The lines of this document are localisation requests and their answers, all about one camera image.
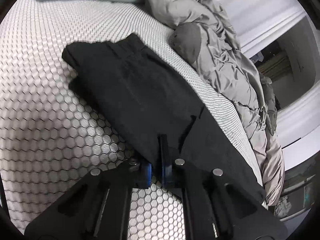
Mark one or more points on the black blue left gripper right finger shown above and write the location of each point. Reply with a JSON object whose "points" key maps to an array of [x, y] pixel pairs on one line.
{"points": [[214, 206]]}

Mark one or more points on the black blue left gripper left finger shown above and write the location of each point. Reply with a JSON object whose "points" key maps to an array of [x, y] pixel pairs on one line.
{"points": [[96, 207]]}

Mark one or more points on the black pants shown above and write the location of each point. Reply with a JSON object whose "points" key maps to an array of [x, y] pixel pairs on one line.
{"points": [[142, 97]]}

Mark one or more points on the grey crumpled duvet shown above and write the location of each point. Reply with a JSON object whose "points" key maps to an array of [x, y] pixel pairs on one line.
{"points": [[205, 38]]}

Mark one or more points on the white wardrobe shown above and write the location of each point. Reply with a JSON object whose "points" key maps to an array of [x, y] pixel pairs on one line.
{"points": [[259, 23]]}

